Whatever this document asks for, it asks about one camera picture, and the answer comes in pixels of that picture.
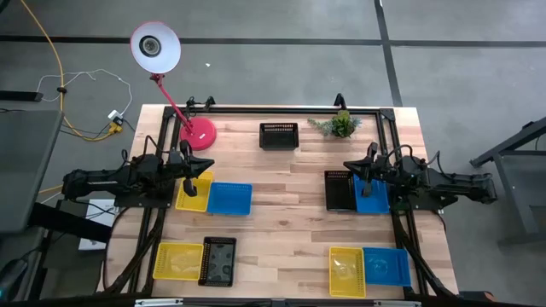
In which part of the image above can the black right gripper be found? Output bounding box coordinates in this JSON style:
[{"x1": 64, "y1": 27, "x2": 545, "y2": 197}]
[{"x1": 343, "y1": 142, "x2": 392, "y2": 198}]

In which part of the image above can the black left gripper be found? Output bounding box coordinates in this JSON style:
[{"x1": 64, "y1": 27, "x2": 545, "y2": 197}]
[{"x1": 169, "y1": 140, "x2": 216, "y2": 198}]

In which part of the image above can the black plastic basket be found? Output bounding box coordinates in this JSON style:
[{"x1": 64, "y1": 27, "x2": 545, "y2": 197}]
[
  {"x1": 258, "y1": 122, "x2": 300, "y2": 151},
  {"x1": 197, "y1": 236, "x2": 237, "y2": 288},
  {"x1": 323, "y1": 170, "x2": 357, "y2": 212}
]

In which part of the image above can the yellow plastic basket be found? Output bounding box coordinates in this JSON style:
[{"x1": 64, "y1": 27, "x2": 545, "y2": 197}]
[
  {"x1": 175, "y1": 171, "x2": 215, "y2": 213},
  {"x1": 328, "y1": 246, "x2": 368, "y2": 299},
  {"x1": 152, "y1": 241, "x2": 205, "y2": 282}
]

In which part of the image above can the blue plastic basket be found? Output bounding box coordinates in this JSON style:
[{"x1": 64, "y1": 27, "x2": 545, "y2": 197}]
[
  {"x1": 352, "y1": 173, "x2": 391, "y2": 215},
  {"x1": 206, "y1": 182, "x2": 253, "y2": 217},
  {"x1": 362, "y1": 246, "x2": 412, "y2": 287}
]

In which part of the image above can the red desk lamp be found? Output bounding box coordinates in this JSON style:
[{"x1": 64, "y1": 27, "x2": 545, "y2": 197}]
[{"x1": 129, "y1": 20, "x2": 218, "y2": 152}]

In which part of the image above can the green artificial plant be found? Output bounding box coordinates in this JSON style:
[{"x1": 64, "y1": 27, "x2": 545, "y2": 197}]
[{"x1": 306, "y1": 109, "x2": 363, "y2": 139}]

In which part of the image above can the white cardboard box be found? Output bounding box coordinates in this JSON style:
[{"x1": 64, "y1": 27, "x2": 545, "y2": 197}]
[{"x1": 78, "y1": 198, "x2": 119, "y2": 252}]

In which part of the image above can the black desk leg beam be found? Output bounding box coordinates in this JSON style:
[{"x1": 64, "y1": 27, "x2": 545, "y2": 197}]
[{"x1": 28, "y1": 201, "x2": 113, "y2": 245}]

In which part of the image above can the grey side table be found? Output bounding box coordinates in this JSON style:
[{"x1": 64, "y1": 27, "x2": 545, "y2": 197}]
[{"x1": 468, "y1": 115, "x2": 546, "y2": 247}]

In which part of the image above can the grey desk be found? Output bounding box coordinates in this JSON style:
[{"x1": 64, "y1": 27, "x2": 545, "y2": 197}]
[{"x1": 0, "y1": 109, "x2": 65, "y2": 235}]

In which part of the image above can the orange and black object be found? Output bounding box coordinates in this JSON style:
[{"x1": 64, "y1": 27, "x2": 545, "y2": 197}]
[{"x1": 458, "y1": 290, "x2": 497, "y2": 304}]

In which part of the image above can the black floor bar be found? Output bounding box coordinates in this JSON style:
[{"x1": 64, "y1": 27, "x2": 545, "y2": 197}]
[{"x1": 0, "y1": 90, "x2": 44, "y2": 103}]

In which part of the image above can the black computer mouse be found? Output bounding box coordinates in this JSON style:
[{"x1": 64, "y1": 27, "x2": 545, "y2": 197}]
[{"x1": 0, "y1": 257, "x2": 29, "y2": 302}]

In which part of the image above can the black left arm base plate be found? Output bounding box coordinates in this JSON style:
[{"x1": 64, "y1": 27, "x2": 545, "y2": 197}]
[{"x1": 113, "y1": 187, "x2": 177, "y2": 210}]

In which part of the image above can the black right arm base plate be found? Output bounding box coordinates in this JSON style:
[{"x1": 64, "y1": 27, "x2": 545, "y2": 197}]
[{"x1": 390, "y1": 187, "x2": 447, "y2": 212}]

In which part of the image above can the black aluminium table frame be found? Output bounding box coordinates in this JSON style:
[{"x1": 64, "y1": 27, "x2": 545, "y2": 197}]
[{"x1": 102, "y1": 105, "x2": 460, "y2": 299}]

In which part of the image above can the thin white cable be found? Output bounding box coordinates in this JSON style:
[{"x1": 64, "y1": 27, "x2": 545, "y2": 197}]
[{"x1": 36, "y1": 67, "x2": 133, "y2": 117}]

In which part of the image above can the silver metal bracket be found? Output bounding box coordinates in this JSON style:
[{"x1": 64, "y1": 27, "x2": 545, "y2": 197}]
[
  {"x1": 134, "y1": 298, "x2": 184, "y2": 307},
  {"x1": 373, "y1": 299, "x2": 422, "y2": 307}
]

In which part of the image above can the yellow cable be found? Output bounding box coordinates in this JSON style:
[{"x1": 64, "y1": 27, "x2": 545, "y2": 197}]
[{"x1": 19, "y1": 0, "x2": 123, "y2": 195}]

